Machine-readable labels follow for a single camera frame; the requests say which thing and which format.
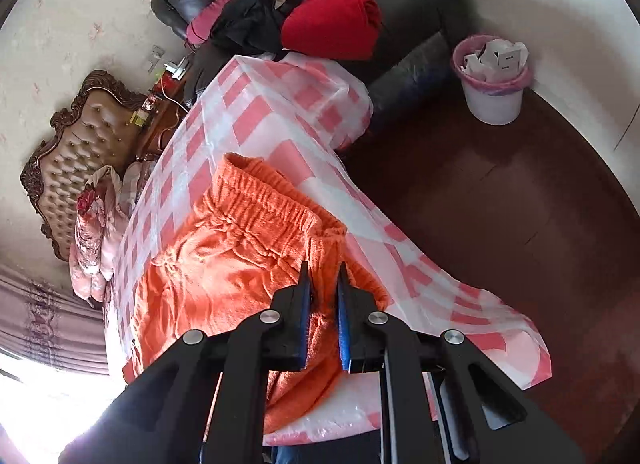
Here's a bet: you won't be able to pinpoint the red white checkered cover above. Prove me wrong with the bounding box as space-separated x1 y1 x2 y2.
105 53 552 446

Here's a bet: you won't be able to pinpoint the white bin pink liner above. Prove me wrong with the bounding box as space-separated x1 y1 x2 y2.
451 34 533 126

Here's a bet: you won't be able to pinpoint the tufted beige carved headboard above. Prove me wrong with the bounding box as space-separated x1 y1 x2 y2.
20 70 146 261

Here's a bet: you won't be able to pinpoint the pink patterned curtain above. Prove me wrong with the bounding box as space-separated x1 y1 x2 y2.
0 265 108 375

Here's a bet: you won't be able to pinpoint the floral pink folded quilt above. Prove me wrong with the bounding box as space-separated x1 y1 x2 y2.
68 166 129 303

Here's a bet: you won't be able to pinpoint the red garment on chair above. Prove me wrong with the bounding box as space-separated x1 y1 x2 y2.
281 0 382 60

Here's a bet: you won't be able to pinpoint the black garment on chair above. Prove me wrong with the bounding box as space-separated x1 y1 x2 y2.
208 0 284 56

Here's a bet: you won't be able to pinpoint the magenta garment on chair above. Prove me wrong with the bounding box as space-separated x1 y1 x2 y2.
186 0 232 48

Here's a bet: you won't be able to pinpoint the dark wooden nightstand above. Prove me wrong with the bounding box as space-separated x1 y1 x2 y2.
129 70 188 161

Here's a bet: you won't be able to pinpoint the orange pants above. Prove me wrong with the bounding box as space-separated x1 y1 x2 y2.
129 153 390 434

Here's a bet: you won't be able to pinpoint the white charging cable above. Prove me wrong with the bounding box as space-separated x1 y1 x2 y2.
160 56 191 115

